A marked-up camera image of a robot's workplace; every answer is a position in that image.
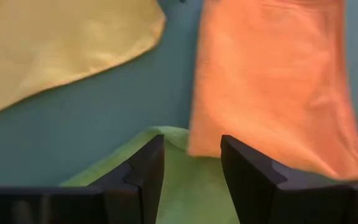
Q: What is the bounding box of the yellow microfiber towel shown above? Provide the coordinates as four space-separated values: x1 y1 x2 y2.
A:
0 0 167 119

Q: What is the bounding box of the orange microfiber towel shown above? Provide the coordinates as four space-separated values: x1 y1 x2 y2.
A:
187 0 358 184

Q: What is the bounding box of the green microfiber towel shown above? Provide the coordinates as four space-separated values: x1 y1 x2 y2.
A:
59 126 241 224

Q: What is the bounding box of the dark green table mat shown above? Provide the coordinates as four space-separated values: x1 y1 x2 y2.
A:
0 0 358 187

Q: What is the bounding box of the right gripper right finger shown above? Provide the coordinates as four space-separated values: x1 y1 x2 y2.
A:
221 134 354 224

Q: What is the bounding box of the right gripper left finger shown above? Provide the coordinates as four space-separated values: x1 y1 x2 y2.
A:
88 134 166 224

